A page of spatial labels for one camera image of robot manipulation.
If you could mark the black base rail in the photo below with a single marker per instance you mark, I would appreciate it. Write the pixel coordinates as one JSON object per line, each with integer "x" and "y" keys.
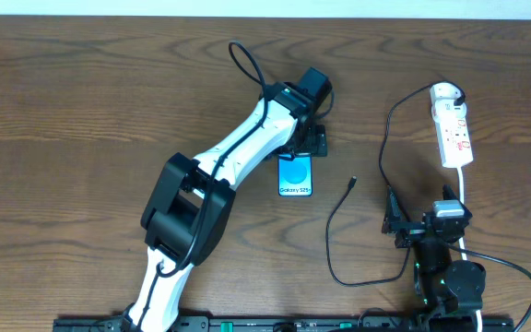
{"x": 190, "y": 323}

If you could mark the white power strip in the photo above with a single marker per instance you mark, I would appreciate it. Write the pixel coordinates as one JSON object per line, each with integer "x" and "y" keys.
{"x": 448, "y": 111}

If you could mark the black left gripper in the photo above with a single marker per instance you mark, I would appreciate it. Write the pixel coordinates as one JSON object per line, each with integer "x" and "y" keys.
{"x": 314, "y": 142}

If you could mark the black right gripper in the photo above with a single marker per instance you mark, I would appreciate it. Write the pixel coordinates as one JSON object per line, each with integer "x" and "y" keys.
{"x": 413, "y": 233}

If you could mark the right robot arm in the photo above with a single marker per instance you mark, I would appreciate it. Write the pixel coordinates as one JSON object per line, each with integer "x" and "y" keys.
{"x": 451, "y": 289}

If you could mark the blue screen smartphone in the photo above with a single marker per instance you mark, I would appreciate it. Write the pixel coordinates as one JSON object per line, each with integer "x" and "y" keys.
{"x": 295, "y": 176}

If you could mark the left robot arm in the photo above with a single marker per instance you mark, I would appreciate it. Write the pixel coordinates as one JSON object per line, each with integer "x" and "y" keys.
{"x": 190, "y": 205}

